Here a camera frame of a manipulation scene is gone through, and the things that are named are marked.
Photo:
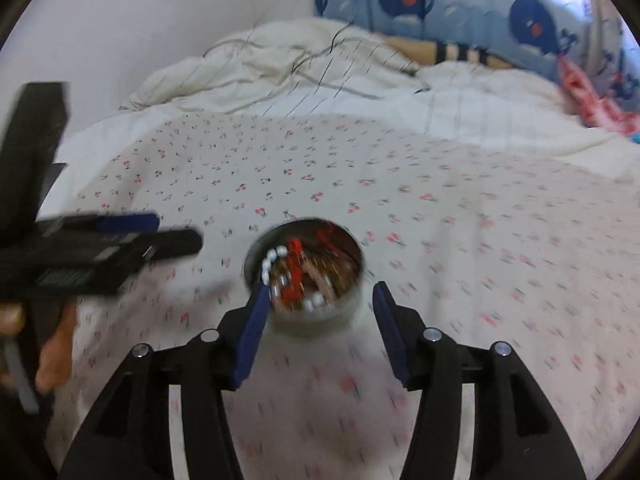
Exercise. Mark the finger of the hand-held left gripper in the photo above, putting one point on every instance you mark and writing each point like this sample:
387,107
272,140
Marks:
177,244
127,222

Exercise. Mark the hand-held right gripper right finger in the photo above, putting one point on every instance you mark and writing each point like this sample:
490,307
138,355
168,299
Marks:
392,330

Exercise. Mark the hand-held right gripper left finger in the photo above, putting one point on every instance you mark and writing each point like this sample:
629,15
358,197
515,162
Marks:
252,335

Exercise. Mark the round metal tin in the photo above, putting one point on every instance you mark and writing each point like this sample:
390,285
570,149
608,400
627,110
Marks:
310,320

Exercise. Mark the person's left forearm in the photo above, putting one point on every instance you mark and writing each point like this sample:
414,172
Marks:
30,435

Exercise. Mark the person's left hand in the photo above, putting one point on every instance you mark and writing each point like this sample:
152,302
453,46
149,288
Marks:
55,355

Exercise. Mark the cherry print bedsheet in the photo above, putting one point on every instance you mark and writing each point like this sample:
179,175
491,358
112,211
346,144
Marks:
475,260

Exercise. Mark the striped white duvet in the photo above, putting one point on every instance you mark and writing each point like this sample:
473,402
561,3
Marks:
450,105

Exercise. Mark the tan striped pillow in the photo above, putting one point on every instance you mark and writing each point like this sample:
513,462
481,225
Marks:
450,52

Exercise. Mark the pink cloth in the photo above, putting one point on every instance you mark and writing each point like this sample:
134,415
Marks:
590,95

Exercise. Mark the whale print pillow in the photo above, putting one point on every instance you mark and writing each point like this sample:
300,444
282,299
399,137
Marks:
450,0

